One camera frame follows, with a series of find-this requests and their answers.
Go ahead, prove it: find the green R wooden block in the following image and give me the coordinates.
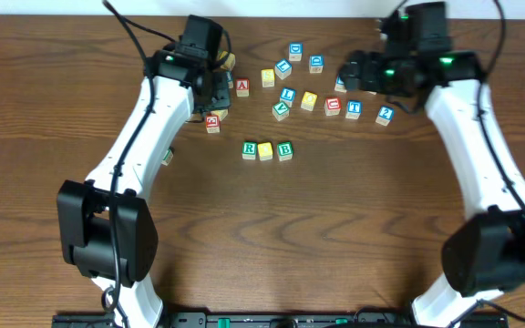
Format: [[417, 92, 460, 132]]
[[242, 141, 257, 160]]

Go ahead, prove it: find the yellow O wooden block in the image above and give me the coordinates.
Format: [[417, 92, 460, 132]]
[[257, 142, 273, 161]]

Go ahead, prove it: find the green B wooden block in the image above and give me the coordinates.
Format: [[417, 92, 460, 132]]
[[277, 141, 293, 161]]

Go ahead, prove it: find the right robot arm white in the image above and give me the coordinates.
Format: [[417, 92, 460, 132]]
[[339, 50, 525, 327]]

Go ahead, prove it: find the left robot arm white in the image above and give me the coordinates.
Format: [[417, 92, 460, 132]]
[[52, 50, 233, 327]]

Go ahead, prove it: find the blue P wooden block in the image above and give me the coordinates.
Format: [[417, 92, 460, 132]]
[[226, 71, 234, 89]]

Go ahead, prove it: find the yellow C wooden block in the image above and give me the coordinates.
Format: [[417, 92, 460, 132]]
[[211, 109, 228, 121]]

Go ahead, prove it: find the red A wooden block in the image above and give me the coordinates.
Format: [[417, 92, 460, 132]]
[[235, 78, 250, 97]]

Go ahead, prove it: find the yellow wooden block near Z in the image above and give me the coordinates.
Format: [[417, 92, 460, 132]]
[[218, 51, 236, 71]]

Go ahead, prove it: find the red E wooden block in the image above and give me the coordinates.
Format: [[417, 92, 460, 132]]
[[205, 115, 221, 133]]

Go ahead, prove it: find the blue 2 wooden block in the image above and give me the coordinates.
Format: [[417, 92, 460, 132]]
[[376, 106, 395, 126]]

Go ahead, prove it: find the blue T wooden block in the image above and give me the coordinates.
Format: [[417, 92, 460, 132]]
[[345, 100, 363, 119]]

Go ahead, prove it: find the blue 5 wooden block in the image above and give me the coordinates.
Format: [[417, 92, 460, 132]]
[[335, 77, 346, 93]]

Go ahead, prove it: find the yellow S wooden block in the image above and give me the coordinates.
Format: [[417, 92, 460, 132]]
[[261, 68, 275, 87]]

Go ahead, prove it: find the red U block right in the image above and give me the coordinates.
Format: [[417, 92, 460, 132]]
[[324, 97, 342, 117]]

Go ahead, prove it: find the blue D wooden block right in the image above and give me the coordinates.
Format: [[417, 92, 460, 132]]
[[309, 55, 324, 74]]

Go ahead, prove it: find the blue d wooden block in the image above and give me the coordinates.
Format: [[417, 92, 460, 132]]
[[309, 55, 324, 74], [288, 43, 303, 62]]

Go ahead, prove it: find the green V block centre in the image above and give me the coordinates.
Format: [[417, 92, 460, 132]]
[[272, 101, 290, 121]]

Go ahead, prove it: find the blue L wooden block upper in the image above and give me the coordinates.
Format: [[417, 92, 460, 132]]
[[274, 59, 293, 80]]

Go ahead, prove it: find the blue l wooden block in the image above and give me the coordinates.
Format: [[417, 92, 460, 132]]
[[274, 59, 293, 80], [279, 87, 296, 108]]

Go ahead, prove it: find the blue L wooden block lower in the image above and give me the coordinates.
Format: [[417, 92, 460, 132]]
[[279, 87, 296, 108]]

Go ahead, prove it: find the green 4 wooden block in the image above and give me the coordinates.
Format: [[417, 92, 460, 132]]
[[161, 148, 174, 166]]

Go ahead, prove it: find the blue D wooden block top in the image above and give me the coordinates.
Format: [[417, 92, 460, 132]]
[[288, 43, 303, 62]]

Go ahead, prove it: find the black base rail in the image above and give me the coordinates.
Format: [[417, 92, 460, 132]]
[[52, 311, 519, 328]]

